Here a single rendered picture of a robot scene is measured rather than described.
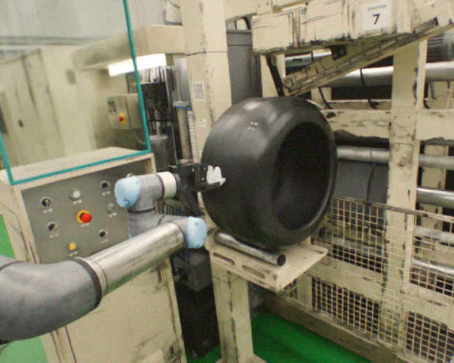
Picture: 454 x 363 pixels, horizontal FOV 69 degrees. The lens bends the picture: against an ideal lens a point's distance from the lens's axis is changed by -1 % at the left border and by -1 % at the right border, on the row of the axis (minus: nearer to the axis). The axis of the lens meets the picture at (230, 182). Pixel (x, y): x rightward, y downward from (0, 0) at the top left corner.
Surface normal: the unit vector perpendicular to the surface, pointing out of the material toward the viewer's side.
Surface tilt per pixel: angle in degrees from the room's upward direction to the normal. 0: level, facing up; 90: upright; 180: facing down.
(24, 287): 40
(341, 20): 90
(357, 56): 90
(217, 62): 90
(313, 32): 90
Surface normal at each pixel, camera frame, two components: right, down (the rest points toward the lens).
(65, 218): 0.70, 0.15
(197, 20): -0.71, 0.26
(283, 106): 0.27, -0.53
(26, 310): 0.37, -0.01
